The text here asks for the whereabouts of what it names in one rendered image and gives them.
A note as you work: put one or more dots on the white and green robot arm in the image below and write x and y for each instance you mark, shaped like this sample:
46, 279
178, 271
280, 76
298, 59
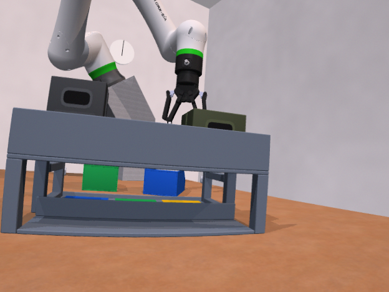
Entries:
67, 50

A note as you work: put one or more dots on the blue bin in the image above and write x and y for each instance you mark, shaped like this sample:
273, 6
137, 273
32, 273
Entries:
163, 182

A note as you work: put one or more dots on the grey metal shelf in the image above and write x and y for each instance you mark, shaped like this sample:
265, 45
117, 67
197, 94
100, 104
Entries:
50, 137

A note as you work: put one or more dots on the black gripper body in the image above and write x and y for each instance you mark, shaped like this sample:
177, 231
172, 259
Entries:
187, 81

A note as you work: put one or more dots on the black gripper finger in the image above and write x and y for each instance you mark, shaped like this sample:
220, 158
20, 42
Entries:
203, 96
169, 95

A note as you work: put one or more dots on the green bin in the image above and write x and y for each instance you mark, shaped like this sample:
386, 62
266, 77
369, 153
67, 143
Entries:
100, 178

